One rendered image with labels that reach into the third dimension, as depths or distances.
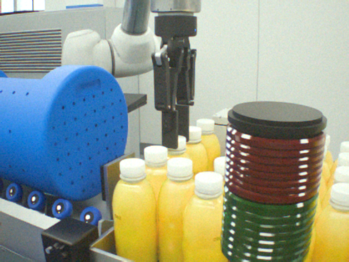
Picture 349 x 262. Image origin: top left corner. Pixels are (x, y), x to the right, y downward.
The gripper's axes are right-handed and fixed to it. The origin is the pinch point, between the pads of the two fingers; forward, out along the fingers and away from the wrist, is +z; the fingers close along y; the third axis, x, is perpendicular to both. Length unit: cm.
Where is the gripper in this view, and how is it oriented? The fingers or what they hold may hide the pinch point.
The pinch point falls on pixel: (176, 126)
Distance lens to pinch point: 70.5
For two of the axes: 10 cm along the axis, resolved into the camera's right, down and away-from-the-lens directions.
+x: 8.9, 1.2, -4.4
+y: -4.6, 2.4, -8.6
